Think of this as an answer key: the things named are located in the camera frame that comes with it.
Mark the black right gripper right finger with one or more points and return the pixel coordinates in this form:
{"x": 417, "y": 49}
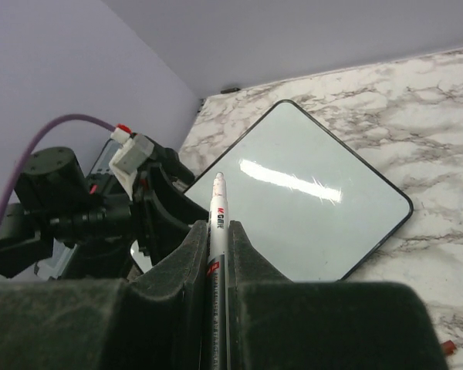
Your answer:
{"x": 279, "y": 324}

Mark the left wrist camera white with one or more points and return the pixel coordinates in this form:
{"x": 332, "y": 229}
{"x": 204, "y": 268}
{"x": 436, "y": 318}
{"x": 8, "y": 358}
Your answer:
{"x": 134, "y": 150}

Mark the red marker cap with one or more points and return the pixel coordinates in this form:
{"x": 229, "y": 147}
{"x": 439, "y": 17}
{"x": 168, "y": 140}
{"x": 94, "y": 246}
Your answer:
{"x": 448, "y": 347}

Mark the black plastic toolbox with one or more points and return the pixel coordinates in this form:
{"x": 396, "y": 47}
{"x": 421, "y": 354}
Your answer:
{"x": 88, "y": 245}

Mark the white whiteboard black frame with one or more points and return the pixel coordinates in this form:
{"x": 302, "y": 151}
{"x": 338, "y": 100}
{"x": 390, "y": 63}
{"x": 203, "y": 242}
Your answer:
{"x": 308, "y": 203}

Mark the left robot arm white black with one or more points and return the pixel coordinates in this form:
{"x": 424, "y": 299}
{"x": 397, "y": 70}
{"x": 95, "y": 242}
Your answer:
{"x": 27, "y": 233}

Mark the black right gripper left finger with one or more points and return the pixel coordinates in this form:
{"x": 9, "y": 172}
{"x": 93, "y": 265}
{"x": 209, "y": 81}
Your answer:
{"x": 153, "y": 322}

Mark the red capped whiteboard marker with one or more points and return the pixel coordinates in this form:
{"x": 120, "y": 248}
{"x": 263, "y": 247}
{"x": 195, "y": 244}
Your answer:
{"x": 214, "y": 341}

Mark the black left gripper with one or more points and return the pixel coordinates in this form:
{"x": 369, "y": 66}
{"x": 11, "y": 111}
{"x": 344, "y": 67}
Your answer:
{"x": 165, "y": 213}

